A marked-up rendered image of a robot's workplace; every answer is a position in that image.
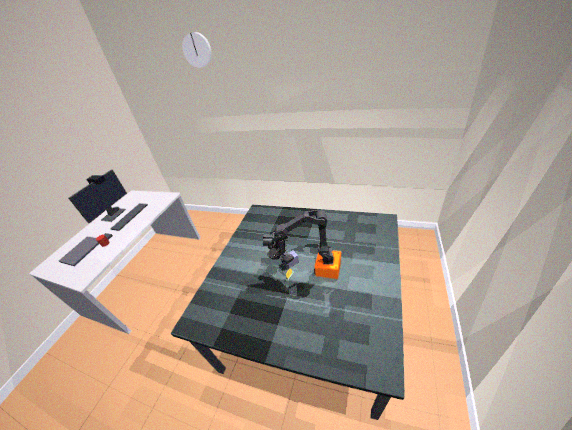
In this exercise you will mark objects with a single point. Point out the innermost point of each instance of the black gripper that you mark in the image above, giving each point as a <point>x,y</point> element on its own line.
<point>287,258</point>

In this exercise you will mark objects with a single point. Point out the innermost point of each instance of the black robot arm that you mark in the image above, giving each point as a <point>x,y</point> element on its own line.
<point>279,235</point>

